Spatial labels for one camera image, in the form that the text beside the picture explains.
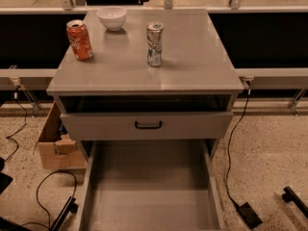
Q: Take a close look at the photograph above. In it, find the white bowl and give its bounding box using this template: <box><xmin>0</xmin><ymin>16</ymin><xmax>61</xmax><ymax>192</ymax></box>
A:
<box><xmin>96</xmin><ymin>6</ymin><xmax>127</xmax><ymax>31</ymax></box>

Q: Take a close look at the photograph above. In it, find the grey drawer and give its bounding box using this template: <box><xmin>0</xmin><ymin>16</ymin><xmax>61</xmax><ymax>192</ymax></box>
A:
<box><xmin>61</xmin><ymin>112</ymin><xmax>233</xmax><ymax>141</ymax></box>
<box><xmin>74</xmin><ymin>140</ymin><xmax>225</xmax><ymax>231</ymax></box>

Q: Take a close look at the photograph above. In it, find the cardboard box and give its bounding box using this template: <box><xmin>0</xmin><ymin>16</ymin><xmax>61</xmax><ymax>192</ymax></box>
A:
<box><xmin>38</xmin><ymin>103</ymin><xmax>88</xmax><ymax>169</ymax></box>

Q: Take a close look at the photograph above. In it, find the metal railing frame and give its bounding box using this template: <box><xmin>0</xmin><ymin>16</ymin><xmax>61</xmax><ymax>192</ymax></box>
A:
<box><xmin>0</xmin><ymin>0</ymin><xmax>308</xmax><ymax>117</ymax></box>

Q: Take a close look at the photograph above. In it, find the black floor cable loop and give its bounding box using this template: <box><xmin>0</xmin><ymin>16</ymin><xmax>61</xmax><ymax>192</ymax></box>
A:
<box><xmin>20</xmin><ymin>169</ymin><xmax>78</xmax><ymax>229</ymax></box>

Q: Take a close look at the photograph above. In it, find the grey drawer cabinet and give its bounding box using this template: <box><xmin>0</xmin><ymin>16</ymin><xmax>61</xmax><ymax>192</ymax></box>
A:
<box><xmin>47</xmin><ymin>9</ymin><xmax>243</xmax><ymax>153</ymax></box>

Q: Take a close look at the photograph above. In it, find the grey top drawer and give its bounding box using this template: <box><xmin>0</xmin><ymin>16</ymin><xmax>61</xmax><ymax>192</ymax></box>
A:
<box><xmin>61</xmin><ymin>112</ymin><xmax>233</xmax><ymax>141</ymax></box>

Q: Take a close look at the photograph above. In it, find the black bar lower right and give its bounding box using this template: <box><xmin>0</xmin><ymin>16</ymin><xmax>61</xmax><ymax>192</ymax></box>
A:
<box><xmin>282</xmin><ymin>186</ymin><xmax>308</xmax><ymax>218</ymax></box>

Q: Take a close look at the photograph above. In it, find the black power cable right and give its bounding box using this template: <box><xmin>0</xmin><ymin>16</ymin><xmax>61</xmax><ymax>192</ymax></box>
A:
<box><xmin>224</xmin><ymin>79</ymin><xmax>252</xmax><ymax>207</ymax></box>

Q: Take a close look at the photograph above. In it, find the black bar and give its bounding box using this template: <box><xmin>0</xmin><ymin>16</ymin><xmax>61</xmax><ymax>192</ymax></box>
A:
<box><xmin>49</xmin><ymin>196</ymin><xmax>78</xmax><ymax>231</ymax></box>
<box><xmin>282</xmin><ymin>186</ymin><xmax>308</xmax><ymax>218</ymax></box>

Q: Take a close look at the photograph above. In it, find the crushed silver can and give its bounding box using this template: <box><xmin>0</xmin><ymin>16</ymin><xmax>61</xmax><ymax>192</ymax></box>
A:
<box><xmin>146</xmin><ymin>21</ymin><xmax>164</xmax><ymax>66</ymax></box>

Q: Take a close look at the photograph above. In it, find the black power adapter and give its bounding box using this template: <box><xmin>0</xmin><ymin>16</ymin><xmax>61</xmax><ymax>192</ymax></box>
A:
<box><xmin>237</xmin><ymin>202</ymin><xmax>263</xmax><ymax>229</ymax></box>

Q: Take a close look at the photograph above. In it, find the black cable left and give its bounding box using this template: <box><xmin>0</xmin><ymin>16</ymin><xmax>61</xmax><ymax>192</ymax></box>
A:
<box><xmin>3</xmin><ymin>86</ymin><xmax>29</xmax><ymax>164</ymax></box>

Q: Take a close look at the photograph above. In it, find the orange soda can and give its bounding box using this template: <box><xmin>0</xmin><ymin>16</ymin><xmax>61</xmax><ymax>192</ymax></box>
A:
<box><xmin>66</xmin><ymin>19</ymin><xmax>93</xmax><ymax>61</ymax></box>

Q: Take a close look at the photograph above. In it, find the black bar lower left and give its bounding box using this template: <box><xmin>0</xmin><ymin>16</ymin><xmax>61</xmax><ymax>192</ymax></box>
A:
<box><xmin>49</xmin><ymin>196</ymin><xmax>78</xmax><ymax>231</ymax></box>

